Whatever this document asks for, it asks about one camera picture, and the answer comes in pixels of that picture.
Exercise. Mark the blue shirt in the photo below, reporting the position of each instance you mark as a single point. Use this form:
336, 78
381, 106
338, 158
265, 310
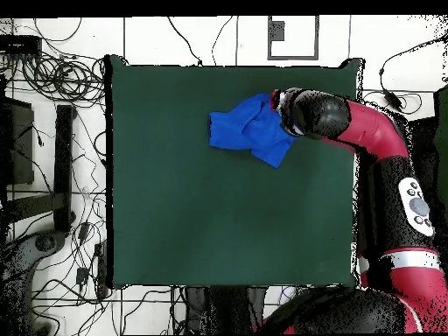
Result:
245, 126

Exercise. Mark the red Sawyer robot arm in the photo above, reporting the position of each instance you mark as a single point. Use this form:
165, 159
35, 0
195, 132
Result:
371, 129

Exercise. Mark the black power adapter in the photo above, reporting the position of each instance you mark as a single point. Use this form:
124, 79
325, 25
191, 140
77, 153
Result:
392, 99

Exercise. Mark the dark green table cloth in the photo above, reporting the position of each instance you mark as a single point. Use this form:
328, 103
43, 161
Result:
192, 210

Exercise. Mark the black cabinet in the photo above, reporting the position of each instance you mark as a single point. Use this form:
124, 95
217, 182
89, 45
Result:
21, 147
423, 140

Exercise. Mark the long black stand bar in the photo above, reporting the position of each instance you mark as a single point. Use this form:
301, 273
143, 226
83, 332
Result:
63, 168

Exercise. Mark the black power strip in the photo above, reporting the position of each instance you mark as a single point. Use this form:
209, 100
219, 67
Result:
101, 269

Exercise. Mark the small black adapter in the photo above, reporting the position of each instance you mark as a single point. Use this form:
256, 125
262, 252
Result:
82, 276

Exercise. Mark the black electronics box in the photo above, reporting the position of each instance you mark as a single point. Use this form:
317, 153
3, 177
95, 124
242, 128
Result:
19, 44

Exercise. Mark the grey stand foot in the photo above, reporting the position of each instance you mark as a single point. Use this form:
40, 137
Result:
21, 259

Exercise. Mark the grey square floor frame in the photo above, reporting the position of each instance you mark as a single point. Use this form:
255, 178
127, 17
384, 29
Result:
276, 31

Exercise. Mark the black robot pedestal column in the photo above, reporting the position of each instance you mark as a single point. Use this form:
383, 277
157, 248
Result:
224, 311

